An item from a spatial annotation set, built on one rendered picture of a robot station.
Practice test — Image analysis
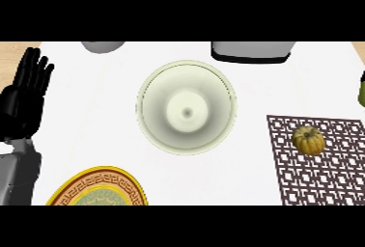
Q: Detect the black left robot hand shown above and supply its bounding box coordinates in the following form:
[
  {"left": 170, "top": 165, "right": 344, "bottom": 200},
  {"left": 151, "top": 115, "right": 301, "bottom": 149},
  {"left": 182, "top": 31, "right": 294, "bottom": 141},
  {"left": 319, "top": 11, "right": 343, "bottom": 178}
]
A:
[{"left": 0, "top": 46, "right": 56, "bottom": 143}]

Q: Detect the pale green bowl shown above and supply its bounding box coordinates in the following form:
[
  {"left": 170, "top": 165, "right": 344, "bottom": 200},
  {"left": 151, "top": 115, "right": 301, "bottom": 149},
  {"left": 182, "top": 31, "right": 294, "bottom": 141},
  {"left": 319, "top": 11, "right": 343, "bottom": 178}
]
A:
[{"left": 136, "top": 60, "right": 238, "bottom": 156}]

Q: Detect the yellow-green pear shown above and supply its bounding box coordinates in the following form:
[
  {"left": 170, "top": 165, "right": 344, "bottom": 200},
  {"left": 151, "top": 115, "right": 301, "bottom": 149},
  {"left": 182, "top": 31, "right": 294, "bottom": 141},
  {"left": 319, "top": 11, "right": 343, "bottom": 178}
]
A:
[{"left": 291, "top": 125, "right": 328, "bottom": 157}]

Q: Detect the brown lattice placemat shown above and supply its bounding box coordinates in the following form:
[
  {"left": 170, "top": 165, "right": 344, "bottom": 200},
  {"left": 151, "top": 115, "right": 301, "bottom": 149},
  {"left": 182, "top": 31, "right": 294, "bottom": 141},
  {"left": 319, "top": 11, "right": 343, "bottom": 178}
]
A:
[{"left": 264, "top": 114, "right": 365, "bottom": 206}]

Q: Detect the grey round container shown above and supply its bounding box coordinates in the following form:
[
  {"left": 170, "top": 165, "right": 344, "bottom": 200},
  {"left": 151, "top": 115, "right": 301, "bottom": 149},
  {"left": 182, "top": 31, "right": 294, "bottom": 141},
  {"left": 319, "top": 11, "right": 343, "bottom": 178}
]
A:
[{"left": 80, "top": 41, "right": 127, "bottom": 55}]

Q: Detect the yellow patterned plate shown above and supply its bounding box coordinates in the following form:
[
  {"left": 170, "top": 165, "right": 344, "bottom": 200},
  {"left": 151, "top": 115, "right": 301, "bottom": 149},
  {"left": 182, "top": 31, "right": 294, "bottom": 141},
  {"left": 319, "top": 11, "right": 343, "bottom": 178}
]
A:
[{"left": 46, "top": 165, "right": 149, "bottom": 206}]

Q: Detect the green object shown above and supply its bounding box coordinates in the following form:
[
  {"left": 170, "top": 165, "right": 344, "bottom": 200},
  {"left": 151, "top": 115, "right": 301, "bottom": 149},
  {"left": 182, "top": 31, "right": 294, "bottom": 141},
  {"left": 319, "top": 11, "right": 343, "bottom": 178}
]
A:
[{"left": 356, "top": 70, "right": 365, "bottom": 108}]

